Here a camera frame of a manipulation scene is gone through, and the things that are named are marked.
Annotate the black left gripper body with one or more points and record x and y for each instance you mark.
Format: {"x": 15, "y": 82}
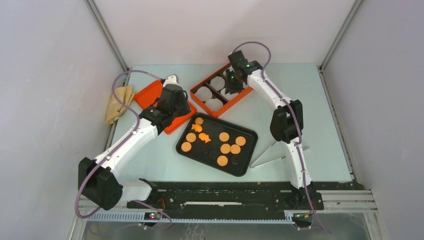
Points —
{"x": 182, "y": 108}

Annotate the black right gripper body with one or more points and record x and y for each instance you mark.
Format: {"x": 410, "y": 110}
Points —
{"x": 232, "y": 85}

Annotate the orange cookie box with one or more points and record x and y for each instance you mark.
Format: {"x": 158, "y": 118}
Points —
{"x": 228, "y": 100}

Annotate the round orange biscuit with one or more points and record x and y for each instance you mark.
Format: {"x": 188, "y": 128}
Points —
{"x": 191, "y": 137}
{"x": 225, "y": 148}
{"x": 240, "y": 141}
{"x": 235, "y": 149}
{"x": 186, "y": 146}
{"x": 224, "y": 136}
{"x": 222, "y": 160}

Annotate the black baking tray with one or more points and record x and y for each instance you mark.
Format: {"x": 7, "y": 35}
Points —
{"x": 213, "y": 127}

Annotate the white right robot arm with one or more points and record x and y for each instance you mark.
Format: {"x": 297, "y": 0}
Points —
{"x": 287, "y": 118}

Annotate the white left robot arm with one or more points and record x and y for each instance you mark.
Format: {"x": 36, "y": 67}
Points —
{"x": 98, "y": 178}

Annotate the white paper cupcake liner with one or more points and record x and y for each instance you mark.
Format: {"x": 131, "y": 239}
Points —
{"x": 214, "y": 104}
{"x": 204, "y": 94}
{"x": 217, "y": 83}

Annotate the orange box lid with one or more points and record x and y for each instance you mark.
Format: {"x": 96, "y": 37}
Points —
{"x": 146, "y": 97}

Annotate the orange swirl cookie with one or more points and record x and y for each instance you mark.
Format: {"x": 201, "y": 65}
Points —
{"x": 199, "y": 121}

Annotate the orange fish cookie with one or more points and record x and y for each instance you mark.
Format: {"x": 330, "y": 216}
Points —
{"x": 197, "y": 128}
{"x": 204, "y": 137}

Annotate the beige crumpled cloth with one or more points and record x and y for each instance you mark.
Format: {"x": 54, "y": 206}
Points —
{"x": 115, "y": 110}

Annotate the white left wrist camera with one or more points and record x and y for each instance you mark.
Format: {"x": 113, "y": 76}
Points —
{"x": 171, "y": 79}

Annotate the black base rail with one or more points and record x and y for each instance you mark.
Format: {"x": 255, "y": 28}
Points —
{"x": 242, "y": 202}

